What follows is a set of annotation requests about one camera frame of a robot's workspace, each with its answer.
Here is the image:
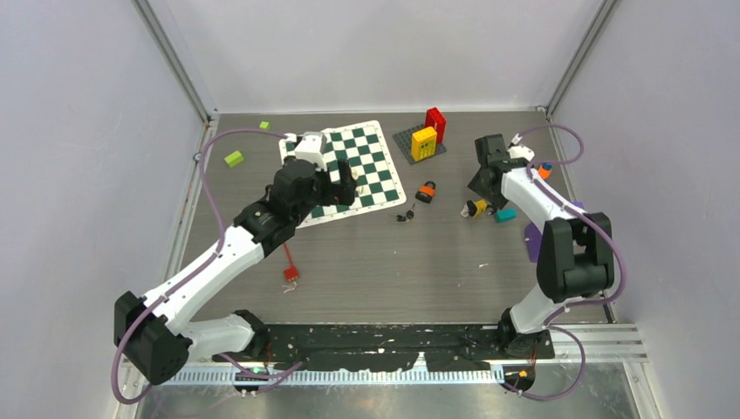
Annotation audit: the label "green white chess mat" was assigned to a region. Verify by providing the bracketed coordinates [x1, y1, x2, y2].
[299, 120, 407, 228]

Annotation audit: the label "dark grey building baseplate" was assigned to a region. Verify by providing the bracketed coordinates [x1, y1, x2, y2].
[392, 124, 447, 165]

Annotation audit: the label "teal cube block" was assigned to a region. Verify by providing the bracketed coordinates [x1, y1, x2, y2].
[494, 208, 517, 223]

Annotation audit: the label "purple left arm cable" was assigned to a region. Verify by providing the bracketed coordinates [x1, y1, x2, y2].
[111, 127, 291, 406]

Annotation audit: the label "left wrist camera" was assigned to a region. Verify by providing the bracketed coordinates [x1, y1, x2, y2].
[285, 131, 327, 172]

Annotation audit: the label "red building block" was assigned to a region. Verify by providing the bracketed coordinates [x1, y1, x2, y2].
[424, 107, 447, 144]

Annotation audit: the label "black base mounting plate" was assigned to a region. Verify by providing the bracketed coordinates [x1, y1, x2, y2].
[241, 324, 555, 372]

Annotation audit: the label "black keys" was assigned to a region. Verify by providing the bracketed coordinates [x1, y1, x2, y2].
[393, 203, 415, 223]

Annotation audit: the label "red cable with plug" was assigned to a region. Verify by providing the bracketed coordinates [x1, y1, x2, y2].
[281, 243, 301, 289]

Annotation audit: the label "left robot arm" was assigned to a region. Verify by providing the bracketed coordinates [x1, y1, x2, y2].
[113, 157, 357, 385]

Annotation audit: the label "light green block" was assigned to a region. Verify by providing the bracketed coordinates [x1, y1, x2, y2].
[223, 150, 244, 168]

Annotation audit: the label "purple white device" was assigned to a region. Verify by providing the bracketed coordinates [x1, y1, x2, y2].
[524, 202, 576, 264]

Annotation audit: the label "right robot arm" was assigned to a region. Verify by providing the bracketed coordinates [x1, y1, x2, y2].
[469, 134, 614, 359]

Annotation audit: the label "orange curved toy track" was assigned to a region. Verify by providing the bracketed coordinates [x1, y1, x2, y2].
[538, 163, 552, 180]

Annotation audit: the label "yellow building block tower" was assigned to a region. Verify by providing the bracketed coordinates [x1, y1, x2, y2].
[410, 127, 437, 161]

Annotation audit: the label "yellow black key fob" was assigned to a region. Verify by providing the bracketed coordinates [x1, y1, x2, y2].
[461, 199, 497, 218]

